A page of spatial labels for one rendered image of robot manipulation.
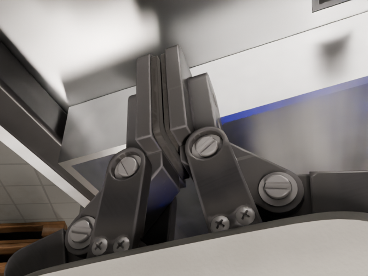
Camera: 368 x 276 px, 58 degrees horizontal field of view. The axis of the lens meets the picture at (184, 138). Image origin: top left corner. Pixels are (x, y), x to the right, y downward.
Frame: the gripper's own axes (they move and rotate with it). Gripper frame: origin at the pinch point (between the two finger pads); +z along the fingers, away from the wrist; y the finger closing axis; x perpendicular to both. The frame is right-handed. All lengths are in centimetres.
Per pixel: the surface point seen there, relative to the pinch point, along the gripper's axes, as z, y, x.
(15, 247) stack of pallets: 74, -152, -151
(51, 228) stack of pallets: 85, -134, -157
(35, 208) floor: 90, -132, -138
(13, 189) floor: 90, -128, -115
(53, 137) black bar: 2.2, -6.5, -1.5
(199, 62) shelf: 4.3, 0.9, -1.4
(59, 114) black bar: 3.6, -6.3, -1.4
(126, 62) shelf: 4.3, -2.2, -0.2
